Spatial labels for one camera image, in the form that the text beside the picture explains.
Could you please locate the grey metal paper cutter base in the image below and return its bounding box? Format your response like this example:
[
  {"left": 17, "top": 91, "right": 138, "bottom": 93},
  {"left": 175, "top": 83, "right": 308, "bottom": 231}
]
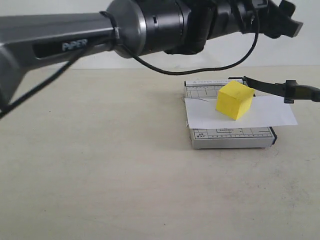
[{"left": 184, "top": 77, "right": 278, "bottom": 150}]

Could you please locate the yellow foam cube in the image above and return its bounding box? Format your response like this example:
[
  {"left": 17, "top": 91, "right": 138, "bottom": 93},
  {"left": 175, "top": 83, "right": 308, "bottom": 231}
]
[{"left": 215, "top": 80, "right": 255, "bottom": 121}]

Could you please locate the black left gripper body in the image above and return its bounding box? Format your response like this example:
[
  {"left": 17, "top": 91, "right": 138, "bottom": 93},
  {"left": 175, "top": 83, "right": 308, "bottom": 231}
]
[{"left": 165, "top": 0, "right": 281, "bottom": 55}]

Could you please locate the black cutter blade arm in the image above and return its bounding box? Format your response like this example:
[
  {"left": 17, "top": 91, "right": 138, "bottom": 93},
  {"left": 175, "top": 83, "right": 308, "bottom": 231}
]
[{"left": 228, "top": 76, "right": 320, "bottom": 104}]

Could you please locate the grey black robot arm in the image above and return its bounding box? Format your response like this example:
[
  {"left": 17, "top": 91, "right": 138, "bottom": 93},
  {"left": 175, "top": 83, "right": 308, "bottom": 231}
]
[{"left": 0, "top": 0, "right": 280, "bottom": 109}]

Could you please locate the white paper strip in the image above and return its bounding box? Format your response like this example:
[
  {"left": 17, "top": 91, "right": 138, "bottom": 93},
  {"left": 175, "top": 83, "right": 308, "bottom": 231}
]
[{"left": 184, "top": 95, "right": 298, "bottom": 129}]

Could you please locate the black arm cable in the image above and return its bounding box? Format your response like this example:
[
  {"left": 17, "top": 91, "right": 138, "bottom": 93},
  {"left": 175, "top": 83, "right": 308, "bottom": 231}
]
[{"left": 0, "top": 4, "right": 260, "bottom": 118}]

